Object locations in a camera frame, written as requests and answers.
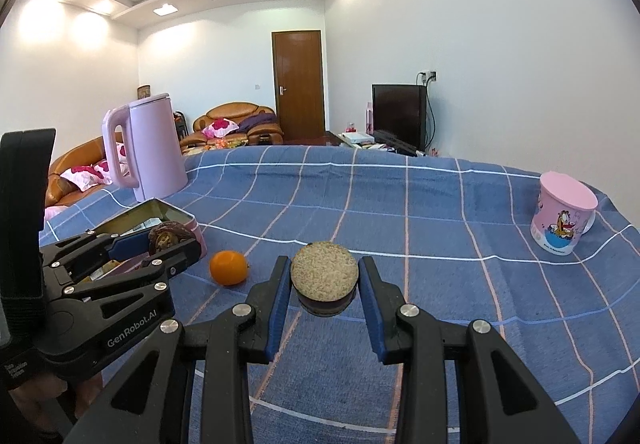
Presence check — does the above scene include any pink electric kettle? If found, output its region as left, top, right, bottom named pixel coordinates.
left=101, top=93, right=189, bottom=203

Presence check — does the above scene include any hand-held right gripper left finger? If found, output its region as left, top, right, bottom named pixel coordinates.
left=62, top=256, right=292, bottom=444

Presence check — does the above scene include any long orange leather sofa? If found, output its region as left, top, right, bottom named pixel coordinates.
left=45, top=134, right=126, bottom=207

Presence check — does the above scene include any pink cartoon mug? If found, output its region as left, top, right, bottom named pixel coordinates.
left=530, top=171, right=599, bottom=256

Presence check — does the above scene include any black television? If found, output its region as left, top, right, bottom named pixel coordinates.
left=371, top=84, right=428, bottom=151

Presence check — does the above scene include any small orange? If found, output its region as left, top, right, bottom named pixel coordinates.
left=209, top=250, right=250, bottom=286

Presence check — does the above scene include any black power cable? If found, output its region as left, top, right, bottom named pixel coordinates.
left=417, top=73, right=441, bottom=156

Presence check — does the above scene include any blue plaid tablecloth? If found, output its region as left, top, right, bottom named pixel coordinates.
left=39, top=145, right=640, bottom=444

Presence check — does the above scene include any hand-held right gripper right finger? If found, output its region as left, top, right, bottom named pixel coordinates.
left=357, top=255, right=583, bottom=444

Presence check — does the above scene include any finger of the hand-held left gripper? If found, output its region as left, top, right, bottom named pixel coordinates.
left=60, top=238, right=202, bottom=306
left=41, top=231, right=152, bottom=283

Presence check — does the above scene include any pink tin box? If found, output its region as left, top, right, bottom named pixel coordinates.
left=92, top=198, right=207, bottom=282

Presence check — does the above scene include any small orange leather sofa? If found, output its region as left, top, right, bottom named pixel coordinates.
left=180, top=102, right=285, bottom=150

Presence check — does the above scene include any brown wooden door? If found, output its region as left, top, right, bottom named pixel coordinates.
left=271, top=29, right=326, bottom=143

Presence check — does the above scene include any purple blanket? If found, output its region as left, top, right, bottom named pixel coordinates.
left=237, top=111, right=277, bottom=132

